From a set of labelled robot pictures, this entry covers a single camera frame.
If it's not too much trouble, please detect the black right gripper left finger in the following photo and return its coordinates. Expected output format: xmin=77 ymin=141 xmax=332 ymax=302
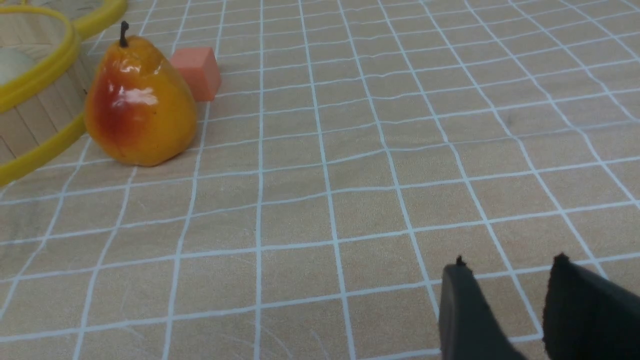
xmin=439 ymin=256 xmax=525 ymax=360

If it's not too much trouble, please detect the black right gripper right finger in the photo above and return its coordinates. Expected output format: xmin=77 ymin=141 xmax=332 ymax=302
xmin=542 ymin=253 xmax=640 ymax=360

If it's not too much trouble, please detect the bamboo steamer lid yellow rim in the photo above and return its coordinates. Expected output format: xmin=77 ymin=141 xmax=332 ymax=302
xmin=20 ymin=0 xmax=128 ymax=41

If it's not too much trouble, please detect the bamboo steamer tray yellow rim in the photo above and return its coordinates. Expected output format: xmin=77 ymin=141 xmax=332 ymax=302
xmin=1 ymin=5 xmax=92 ymax=186

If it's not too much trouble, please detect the checkered tan tablecloth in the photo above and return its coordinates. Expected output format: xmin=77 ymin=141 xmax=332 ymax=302
xmin=1 ymin=0 xmax=640 ymax=360

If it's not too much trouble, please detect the orange foam cube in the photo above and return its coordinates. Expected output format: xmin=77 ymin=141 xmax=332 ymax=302
xmin=170 ymin=47 xmax=222 ymax=102

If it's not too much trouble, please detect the orange toy pear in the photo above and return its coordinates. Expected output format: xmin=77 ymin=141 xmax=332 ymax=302
xmin=83 ymin=21 xmax=198 ymax=167

